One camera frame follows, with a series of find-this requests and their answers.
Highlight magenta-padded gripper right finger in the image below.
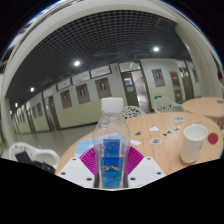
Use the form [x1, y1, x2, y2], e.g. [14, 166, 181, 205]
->
[123, 145, 167, 189]

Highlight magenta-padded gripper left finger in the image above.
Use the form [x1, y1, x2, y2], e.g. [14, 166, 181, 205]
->
[57, 146, 100, 189]

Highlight clear plastic water bottle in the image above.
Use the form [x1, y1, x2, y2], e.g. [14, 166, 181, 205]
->
[92, 97, 132, 190]

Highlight black bag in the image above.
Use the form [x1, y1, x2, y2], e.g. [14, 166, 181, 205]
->
[14, 150, 57, 174]

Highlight white mug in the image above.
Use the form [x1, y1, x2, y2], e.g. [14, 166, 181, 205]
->
[180, 124, 209, 164]

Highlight dark green door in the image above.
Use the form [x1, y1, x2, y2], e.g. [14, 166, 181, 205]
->
[120, 69, 148, 108]

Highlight round wooden table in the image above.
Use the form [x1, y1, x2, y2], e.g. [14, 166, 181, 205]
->
[181, 96, 224, 128]

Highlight round ceiling lights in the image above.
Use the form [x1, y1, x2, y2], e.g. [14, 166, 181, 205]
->
[13, 45, 161, 108]

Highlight framed wall portraits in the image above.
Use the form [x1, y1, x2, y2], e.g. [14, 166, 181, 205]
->
[14, 68, 201, 118]

